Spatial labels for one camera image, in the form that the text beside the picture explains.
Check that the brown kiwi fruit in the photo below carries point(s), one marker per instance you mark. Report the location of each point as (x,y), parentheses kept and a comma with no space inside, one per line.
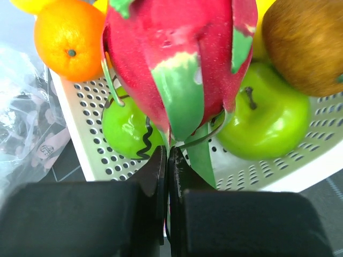
(303,40)

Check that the pink dragon fruit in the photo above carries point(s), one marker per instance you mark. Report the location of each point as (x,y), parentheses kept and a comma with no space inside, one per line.
(182,62)

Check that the white perforated plastic basket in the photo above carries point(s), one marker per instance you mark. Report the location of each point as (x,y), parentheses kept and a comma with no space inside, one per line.
(317,158)

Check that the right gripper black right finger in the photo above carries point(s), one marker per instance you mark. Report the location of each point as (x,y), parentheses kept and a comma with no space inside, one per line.
(208,222)

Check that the light green apple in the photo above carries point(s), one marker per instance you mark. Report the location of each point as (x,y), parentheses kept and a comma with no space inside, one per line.
(127,130)

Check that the yellow pear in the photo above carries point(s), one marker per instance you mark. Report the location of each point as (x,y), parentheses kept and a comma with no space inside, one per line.
(31,6)

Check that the orange fruit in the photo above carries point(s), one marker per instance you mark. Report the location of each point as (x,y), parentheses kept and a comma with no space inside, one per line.
(67,38)

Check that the green apple with stem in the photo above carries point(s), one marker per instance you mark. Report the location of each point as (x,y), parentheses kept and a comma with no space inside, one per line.
(271,118)

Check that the crumpled clear bag pink dots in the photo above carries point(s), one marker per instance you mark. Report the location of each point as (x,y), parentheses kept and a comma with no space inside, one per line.
(33,129)

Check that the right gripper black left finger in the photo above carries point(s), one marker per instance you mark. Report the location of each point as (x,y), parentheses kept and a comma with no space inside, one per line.
(88,218)

